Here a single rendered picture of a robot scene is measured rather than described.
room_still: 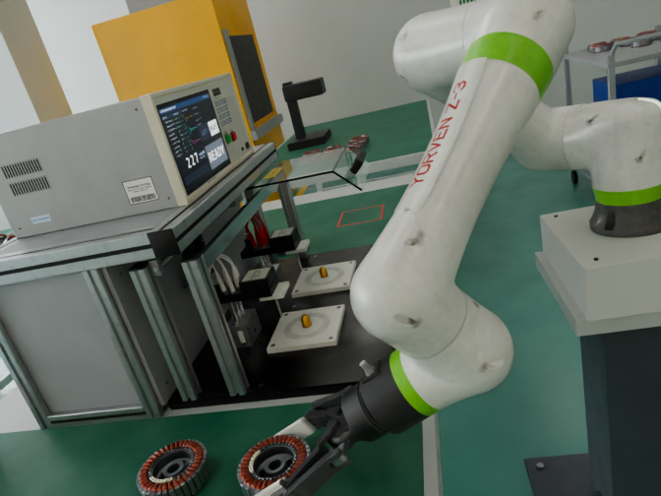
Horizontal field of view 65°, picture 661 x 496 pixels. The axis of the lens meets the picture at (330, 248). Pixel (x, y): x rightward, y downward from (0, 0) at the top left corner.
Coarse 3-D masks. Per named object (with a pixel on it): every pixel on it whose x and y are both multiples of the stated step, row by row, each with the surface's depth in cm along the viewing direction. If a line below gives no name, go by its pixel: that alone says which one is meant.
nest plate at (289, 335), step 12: (288, 312) 120; (300, 312) 119; (312, 312) 118; (324, 312) 116; (336, 312) 115; (288, 324) 115; (300, 324) 114; (312, 324) 113; (324, 324) 111; (336, 324) 110; (276, 336) 111; (288, 336) 110; (300, 336) 109; (312, 336) 108; (324, 336) 107; (336, 336) 106; (276, 348) 107; (288, 348) 107; (300, 348) 106
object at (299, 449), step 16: (256, 448) 80; (272, 448) 80; (288, 448) 79; (304, 448) 77; (240, 464) 78; (256, 464) 78; (272, 464) 78; (240, 480) 75; (256, 480) 73; (272, 480) 73
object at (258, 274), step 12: (252, 276) 109; (264, 276) 107; (276, 276) 112; (228, 288) 111; (240, 288) 108; (252, 288) 107; (264, 288) 107; (276, 288) 110; (228, 300) 109; (240, 300) 108; (264, 300) 108; (240, 312) 114
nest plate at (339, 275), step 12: (336, 264) 140; (348, 264) 138; (300, 276) 138; (312, 276) 137; (336, 276) 133; (348, 276) 131; (300, 288) 131; (312, 288) 129; (324, 288) 128; (336, 288) 127; (348, 288) 126
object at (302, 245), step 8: (272, 232) 133; (280, 232) 131; (288, 232) 130; (296, 232) 132; (272, 240) 129; (280, 240) 129; (288, 240) 128; (296, 240) 131; (304, 240) 134; (248, 248) 133; (256, 248) 131; (264, 248) 130; (272, 248) 130; (280, 248) 129; (288, 248) 129; (296, 248) 130; (304, 248) 129; (248, 256) 132; (256, 256) 131; (264, 256) 134; (264, 264) 133
